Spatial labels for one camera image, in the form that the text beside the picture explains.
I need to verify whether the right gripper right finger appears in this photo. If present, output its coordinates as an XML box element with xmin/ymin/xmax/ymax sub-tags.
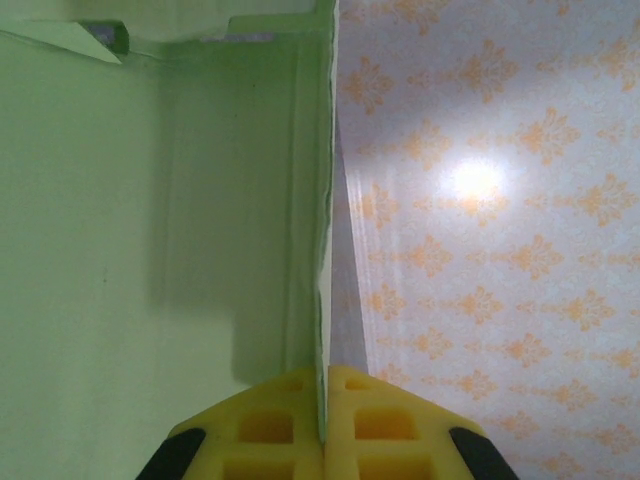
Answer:
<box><xmin>324</xmin><ymin>364</ymin><xmax>519</xmax><ymax>480</ymax></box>

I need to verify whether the light green paper box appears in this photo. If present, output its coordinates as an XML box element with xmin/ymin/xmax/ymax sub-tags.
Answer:
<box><xmin>0</xmin><ymin>0</ymin><xmax>342</xmax><ymax>447</ymax></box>

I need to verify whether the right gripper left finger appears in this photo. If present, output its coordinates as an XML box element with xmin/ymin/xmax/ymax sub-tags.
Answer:
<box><xmin>137</xmin><ymin>366</ymin><xmax>327</xmax><ymax>480</ymax></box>

